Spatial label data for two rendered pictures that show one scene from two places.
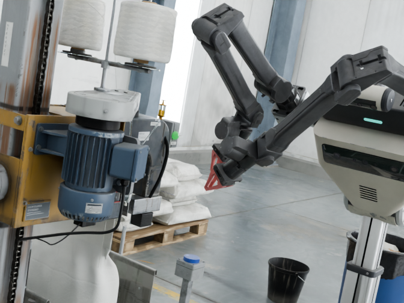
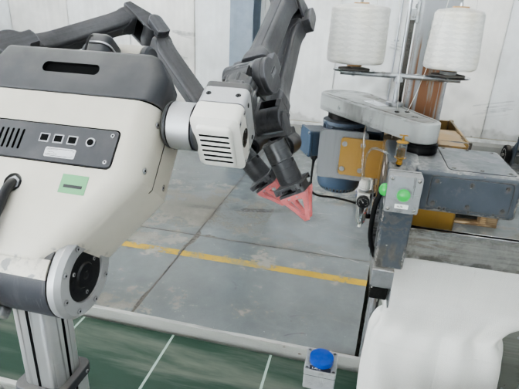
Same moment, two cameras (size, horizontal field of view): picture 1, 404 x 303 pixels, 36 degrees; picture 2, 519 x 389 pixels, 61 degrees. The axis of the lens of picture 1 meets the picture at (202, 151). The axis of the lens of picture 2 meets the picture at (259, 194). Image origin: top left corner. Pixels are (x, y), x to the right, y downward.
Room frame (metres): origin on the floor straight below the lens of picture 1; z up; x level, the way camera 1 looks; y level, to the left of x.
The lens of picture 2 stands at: (2.94, -0.52, 1.64)
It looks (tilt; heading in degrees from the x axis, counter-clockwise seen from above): 22 degrees down; 158
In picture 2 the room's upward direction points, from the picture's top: 3 degrees clockwise
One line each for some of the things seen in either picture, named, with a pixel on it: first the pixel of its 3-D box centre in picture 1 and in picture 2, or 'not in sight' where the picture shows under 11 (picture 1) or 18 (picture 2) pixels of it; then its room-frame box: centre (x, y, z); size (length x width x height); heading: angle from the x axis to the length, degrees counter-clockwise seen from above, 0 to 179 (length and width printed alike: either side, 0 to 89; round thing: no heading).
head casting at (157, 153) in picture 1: (112, 146); (439, 202); (2.13, 0.31, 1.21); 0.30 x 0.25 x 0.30; 56
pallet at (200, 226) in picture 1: (131, 222); not in sight; (5.28, 0.50, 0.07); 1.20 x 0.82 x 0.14; 148
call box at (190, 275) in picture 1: (190, 268); (320, 370); (2.20, -0.03, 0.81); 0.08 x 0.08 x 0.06; 56
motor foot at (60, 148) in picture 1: (62, 142); (368, 136); (1.69, 0.38, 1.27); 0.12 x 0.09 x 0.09; 146
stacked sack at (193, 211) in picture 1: (174, 211); not in sight; (5.43, 0.15, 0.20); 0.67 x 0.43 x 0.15; 146
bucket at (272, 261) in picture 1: (285, 281); not in sight; (4.26, -0.74, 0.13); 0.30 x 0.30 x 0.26
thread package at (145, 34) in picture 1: (145, 32); (357, 35); (1.80, 0.22, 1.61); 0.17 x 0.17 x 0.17
